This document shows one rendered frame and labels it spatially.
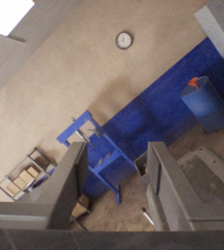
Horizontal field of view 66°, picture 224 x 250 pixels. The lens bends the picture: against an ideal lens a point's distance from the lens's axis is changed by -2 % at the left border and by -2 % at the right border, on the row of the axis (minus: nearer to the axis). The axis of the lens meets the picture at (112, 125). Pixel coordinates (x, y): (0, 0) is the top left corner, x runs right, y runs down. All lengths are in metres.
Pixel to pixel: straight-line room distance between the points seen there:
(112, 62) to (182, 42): 1.43
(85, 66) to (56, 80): 0.69
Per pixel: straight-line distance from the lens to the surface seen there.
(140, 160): 3.41
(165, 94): 3.92
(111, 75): 3.75
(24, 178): 4.57
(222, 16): 3.79
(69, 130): 3.52
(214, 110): 3.53
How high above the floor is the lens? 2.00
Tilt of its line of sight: 12 degrees down
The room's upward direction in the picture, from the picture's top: 43 degrees counter-clockwise
